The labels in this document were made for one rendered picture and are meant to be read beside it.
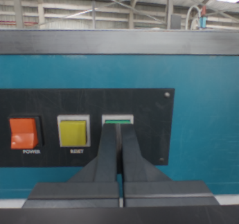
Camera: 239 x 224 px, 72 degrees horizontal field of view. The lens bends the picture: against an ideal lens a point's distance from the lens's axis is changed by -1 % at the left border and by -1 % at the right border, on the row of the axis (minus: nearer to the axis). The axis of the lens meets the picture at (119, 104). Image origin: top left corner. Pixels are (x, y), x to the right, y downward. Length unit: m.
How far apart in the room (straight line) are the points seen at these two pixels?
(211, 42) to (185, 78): 0.04
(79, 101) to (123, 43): 0.07
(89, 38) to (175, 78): 0.09
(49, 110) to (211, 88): 0.17
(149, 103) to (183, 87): 0.04
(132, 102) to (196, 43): 0.08
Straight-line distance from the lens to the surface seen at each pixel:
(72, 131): 0.17
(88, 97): 0.17
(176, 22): 6.21
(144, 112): 0.17
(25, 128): 0.19
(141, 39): 0.17
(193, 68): 0.18
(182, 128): 0.19
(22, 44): 0.18
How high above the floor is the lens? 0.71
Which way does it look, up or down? 15 degrees down
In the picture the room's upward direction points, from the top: straight up
